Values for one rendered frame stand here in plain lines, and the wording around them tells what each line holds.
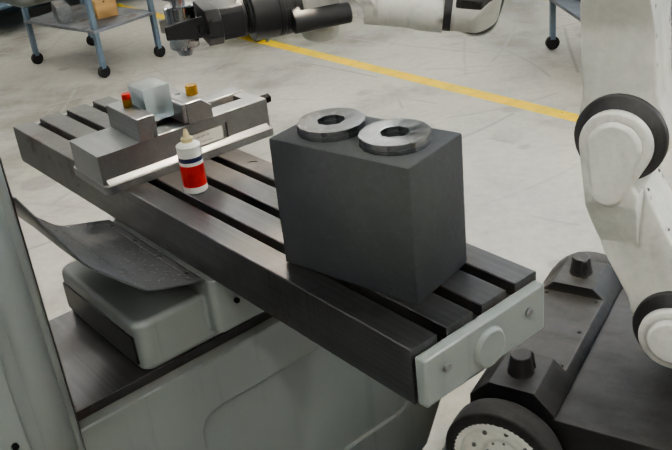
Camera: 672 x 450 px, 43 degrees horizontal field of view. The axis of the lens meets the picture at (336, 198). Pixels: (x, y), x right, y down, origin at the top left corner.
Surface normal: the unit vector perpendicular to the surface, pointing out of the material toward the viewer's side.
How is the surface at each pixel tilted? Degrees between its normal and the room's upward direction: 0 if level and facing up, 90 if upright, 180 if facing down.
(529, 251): 0
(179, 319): 90
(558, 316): 0
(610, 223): 115
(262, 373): 90
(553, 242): 0
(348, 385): 90
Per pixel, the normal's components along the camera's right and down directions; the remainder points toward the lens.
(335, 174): -0.62, 0.40
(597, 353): -0.11, -0.89
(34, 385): 0.78, 0.18
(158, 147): 0.62, 0.29
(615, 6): -0.36, 0.76
